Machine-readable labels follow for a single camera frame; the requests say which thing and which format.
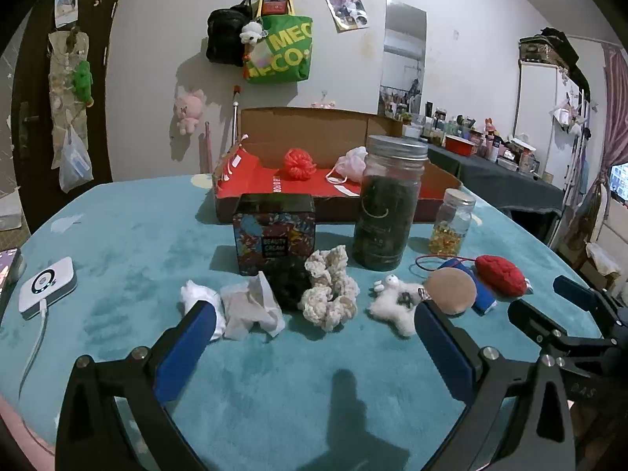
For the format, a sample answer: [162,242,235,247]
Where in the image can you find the cream fluffy scrunchie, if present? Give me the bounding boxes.
[298,245,360,325]

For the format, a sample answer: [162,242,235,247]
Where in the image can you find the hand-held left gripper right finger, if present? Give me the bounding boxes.
[413,298,576,471]

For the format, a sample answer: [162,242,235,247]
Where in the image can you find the green plush toy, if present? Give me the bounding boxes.
[72,60,94,106]

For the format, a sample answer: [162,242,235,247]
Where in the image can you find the row of cosmetic bottles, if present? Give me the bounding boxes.
[380,100,555,177]

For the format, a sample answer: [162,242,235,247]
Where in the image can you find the white cabinet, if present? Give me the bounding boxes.
[513,56,590,192]

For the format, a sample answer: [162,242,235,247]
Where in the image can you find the beige-stained crumpled tissue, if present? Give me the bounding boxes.
[220,271,286,341]

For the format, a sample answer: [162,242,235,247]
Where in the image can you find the panda plush charm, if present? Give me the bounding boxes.
[239,20,266,45]

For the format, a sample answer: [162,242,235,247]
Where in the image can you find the beige powder puff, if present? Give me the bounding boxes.
[422,271,478,316]

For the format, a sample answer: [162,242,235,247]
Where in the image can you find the wall photo collage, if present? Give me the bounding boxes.
[324,0,370,33]

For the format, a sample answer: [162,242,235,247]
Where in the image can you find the door photo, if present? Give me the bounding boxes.
[54,0,80,29]

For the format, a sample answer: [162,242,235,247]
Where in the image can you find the black printed tin box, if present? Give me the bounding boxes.
[232,194,317,276]

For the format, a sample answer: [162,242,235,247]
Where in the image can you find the blue fabric pouch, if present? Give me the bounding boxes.
[436,257,496,315]

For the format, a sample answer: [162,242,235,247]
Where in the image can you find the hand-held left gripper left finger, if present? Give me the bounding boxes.
[56,299,219,471]

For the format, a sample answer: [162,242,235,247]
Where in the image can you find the metal pole red tip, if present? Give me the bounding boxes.
[228,86,243,158]

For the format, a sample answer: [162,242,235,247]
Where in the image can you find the dark tablecloth side table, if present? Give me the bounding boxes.
[427,144,565,246]

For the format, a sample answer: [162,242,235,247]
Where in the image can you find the red-lined cardboard box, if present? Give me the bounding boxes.
[212,106,464,226]

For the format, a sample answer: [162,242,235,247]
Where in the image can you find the white power bank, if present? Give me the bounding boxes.
[18,256,78,321]

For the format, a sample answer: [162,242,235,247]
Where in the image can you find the pink curtain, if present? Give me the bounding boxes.
[601,42,628,168]

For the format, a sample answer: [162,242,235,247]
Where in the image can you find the white plush toy keychain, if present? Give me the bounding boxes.
[368,275,425,338]

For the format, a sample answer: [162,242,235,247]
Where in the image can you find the large glass jar metal lid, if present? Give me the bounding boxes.
[352,135,430,272]

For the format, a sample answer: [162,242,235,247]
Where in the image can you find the red elastic cord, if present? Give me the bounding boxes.
[414,254,479,276]

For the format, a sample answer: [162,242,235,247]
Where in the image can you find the white mesh bath pouf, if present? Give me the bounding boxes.
[326,146,369,192]

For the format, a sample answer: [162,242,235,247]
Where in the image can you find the white crumpled tissue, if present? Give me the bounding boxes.
[180,279,226,341]

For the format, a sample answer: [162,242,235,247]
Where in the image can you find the red bowl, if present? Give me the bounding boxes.
[444,136,476,158]

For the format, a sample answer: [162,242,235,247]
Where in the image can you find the hanging door organizer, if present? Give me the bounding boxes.
[46,27,91,168]

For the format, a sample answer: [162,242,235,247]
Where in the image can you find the white cable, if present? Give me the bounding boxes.
[20,299,50,393]

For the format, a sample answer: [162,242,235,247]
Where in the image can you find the wall mirror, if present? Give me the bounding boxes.
[378,0,427,119]

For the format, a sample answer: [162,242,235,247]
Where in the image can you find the dark patterned suitcase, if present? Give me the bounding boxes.
[519,27,590,99]

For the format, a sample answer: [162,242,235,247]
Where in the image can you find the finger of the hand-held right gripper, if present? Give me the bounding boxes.
[553,276,614,319]
[508,298,597,354]

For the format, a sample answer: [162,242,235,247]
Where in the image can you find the green tote bag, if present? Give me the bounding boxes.
[243,0,315,84]

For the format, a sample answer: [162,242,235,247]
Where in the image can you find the black scrunchie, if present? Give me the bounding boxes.
[267,260,315,312]

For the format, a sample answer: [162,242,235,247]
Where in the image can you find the clear plastic bag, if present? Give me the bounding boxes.
[59,122,94,193]

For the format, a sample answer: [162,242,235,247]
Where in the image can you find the white paper scrap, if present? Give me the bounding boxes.
[50,213,84,234]

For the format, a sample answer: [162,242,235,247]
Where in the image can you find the dark wooden door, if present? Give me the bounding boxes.
[10,0,123,231]

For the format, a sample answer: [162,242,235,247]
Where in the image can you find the dark flat box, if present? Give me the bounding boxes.
[0,248,25,315]

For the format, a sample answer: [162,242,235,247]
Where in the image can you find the small glass jar yellow capsules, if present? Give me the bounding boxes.
[428,188,476,259]

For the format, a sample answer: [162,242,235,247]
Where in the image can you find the red mesh bath pouf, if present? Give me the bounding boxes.
[283,147,318,182]

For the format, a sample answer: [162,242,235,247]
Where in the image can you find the black backpack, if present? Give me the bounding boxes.
[206,0,253,66]

